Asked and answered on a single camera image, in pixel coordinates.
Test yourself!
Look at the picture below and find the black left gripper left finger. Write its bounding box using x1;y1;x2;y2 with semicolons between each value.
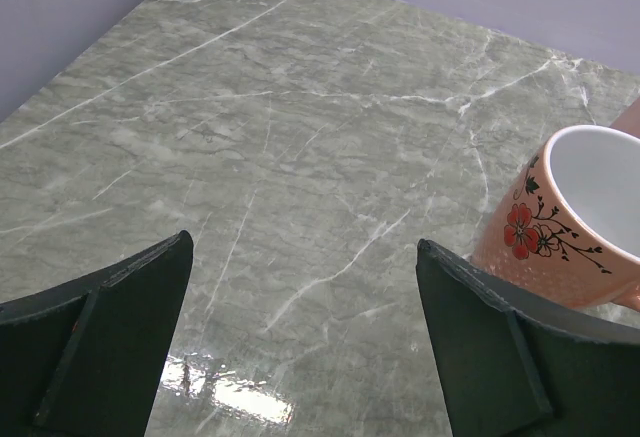
1;231;194;436

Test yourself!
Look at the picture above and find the plain pink mug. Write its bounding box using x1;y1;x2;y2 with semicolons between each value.
611;98;640;138

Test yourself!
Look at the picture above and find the pink floral mug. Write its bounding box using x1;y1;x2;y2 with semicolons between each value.
471;125;639;310

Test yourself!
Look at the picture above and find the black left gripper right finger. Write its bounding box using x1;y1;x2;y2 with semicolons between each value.
416;239;639;436

